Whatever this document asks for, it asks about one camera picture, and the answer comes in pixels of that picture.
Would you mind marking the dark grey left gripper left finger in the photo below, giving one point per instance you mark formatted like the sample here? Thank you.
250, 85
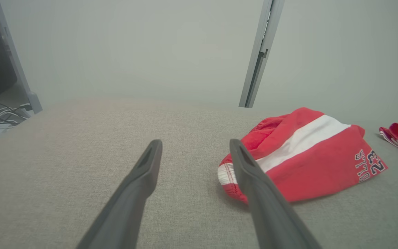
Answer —
130, 197

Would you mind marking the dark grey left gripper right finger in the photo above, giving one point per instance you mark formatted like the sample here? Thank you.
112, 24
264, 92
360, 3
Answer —
268, 211

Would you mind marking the grey metal partition post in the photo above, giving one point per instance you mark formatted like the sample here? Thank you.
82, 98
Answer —
259, 55

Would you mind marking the grey metal frame upright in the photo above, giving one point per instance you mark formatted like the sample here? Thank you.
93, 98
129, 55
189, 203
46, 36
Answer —
16, 58

